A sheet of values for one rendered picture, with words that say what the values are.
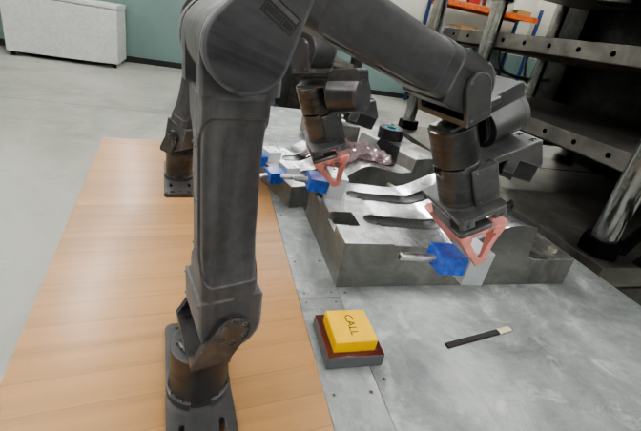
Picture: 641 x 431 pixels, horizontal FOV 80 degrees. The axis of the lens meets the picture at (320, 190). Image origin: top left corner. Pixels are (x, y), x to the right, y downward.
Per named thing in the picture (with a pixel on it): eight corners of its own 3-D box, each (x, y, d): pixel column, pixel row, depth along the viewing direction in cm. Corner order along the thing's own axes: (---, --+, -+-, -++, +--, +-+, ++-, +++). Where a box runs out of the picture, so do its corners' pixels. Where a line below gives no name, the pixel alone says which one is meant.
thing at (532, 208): (591, 287, 95) (603, 267, 93) (388, 133, 209) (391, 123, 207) (796, 283, 119) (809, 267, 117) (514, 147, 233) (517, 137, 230)
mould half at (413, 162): (288, 208, 90) (295, 164, 86) (248, 166, 110) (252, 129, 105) (434, 192, 117) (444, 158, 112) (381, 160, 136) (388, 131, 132)
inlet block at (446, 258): (401, 283, 52) (413, 249, 49) (386, 261, 56) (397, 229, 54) (481, 285, 55) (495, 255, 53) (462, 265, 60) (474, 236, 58)
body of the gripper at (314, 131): (335, 130, 78) (327, 95, 74) (348, 151, 69) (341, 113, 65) (304, 138, 78) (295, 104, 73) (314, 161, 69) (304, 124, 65)
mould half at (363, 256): (335, 287, 66) (351, 218, 60) (305, 215, 89) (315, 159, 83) (562, 283, 80) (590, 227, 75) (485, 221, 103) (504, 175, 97)
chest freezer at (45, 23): (128, 62, 680) (126, 5, 644) (119, 69, 614) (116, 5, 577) (26, 49, 634) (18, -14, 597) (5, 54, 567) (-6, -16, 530)
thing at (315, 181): (279, 194, 74) (285, 169, 72) (276, 180, 78) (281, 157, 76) (341, 202, 78) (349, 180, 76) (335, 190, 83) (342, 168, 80)
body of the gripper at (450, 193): (463, 183, 56) (457, 138, 53) (508, 216, 47) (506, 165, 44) (423, 199, 56) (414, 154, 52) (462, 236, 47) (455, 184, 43)
